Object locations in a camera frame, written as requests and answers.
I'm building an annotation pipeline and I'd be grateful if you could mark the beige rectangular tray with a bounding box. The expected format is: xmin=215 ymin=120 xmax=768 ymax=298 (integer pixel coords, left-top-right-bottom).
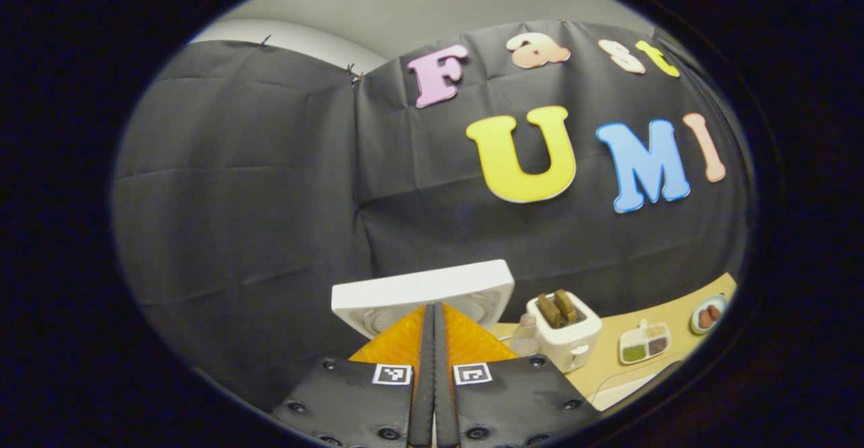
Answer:
xmin=587 ymin=359 xmax=684 ymax=412

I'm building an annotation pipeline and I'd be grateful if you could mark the white rice cooker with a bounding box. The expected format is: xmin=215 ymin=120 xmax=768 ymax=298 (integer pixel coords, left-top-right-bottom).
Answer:
xmin=331 ymin=259 xmax=515 ymax=339

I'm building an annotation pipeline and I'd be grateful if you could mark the white toaster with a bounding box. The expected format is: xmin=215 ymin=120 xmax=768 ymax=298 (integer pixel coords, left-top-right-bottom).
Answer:
xmin=525 ymin=291 xmax=603 ymax=373

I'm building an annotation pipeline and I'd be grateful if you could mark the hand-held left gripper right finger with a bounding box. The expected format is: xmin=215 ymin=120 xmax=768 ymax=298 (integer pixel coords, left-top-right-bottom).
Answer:
xmin=434 ymin=302 xmax=601 ymax=448

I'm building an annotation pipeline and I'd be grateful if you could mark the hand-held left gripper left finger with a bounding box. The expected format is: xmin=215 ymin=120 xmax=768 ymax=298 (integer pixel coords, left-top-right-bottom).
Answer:
xmin=270 ymin=303 xmax=436 ymax=448

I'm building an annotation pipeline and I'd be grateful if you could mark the brown toast slice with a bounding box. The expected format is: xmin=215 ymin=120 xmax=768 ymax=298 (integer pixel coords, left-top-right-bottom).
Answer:
xmin=538 ymin=293 xmax=564 ymax=329
xmin=555 ymin=289 xmax=579 ymax=324

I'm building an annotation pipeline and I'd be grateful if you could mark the clear plastic bottle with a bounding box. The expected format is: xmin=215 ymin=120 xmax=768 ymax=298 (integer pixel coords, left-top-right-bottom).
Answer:
xmin=508 ymin=313 xmax=541 ymax=358

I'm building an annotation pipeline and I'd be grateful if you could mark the white divided grain dish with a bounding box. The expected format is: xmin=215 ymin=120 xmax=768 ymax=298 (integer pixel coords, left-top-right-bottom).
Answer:
xmin=618 ymin=320 xmax=672 ymax=366

